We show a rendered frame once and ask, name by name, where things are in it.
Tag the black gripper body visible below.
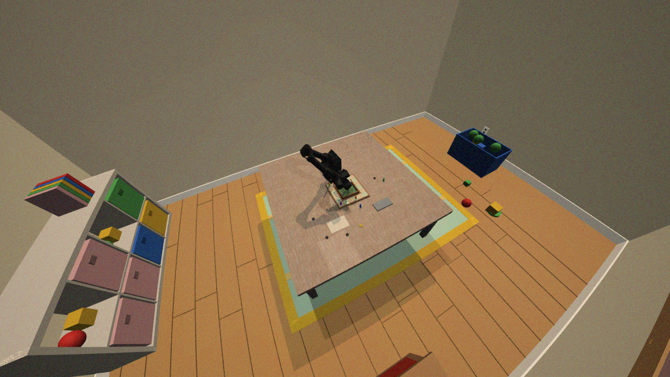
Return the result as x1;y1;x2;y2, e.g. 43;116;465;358
336;170;352;190

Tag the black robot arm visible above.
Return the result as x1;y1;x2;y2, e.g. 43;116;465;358
300;144;350;190

